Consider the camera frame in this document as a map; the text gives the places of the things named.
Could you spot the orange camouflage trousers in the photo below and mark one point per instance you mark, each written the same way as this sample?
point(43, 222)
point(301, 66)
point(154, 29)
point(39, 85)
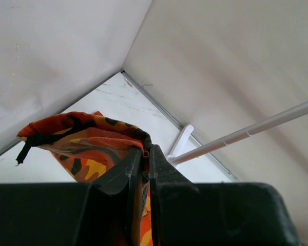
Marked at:
point(89, 145)

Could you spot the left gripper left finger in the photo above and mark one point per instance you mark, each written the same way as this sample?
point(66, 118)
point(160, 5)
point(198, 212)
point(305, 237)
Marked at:
point(104, 212)

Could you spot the white and silver clothes rack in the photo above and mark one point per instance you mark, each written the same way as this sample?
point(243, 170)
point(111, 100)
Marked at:
point(176, 155)

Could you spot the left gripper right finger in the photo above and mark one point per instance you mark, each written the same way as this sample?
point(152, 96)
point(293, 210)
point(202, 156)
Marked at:
point(232, 213)

